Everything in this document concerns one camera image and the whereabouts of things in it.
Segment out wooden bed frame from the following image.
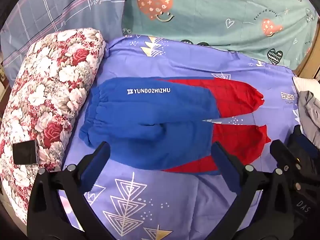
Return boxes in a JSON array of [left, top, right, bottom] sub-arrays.
[[296, 45, 320, 80]]

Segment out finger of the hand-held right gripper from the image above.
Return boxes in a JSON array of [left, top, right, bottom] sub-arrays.
[[287, 124, 320, 157], [270, 139, 303, 174]]

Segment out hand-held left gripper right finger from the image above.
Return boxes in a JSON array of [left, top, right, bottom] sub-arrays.
[[211, 141, 295, 240]]

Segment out grey plaid pillow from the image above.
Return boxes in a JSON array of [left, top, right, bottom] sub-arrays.
[[0, 0, 125, 82]]

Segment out green heart print pillow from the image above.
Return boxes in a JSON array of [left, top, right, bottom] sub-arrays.
[[121, 0, 319, 69]]

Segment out white cloth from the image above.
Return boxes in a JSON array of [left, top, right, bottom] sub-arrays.
[[292, 76, 320, 94]]

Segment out red floral quilt roll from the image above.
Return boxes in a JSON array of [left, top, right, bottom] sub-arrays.
[[0, 28, 107, 225]]

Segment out grey garment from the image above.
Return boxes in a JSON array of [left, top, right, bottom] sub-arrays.
[[298, 90, 320, 143]]

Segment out small black tag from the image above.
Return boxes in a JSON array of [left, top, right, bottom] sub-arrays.
[[12, 141, 39, 165]]

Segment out blue and red pants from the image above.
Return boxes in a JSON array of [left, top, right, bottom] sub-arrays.
[[79, 76, 272, 176]]

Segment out purple patterned bed sheet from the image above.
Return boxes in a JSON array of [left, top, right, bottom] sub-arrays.
[[57, 35, 304, 240]]

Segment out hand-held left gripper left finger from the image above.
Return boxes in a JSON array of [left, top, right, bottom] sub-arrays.
[[27, 141, 118, 240]]

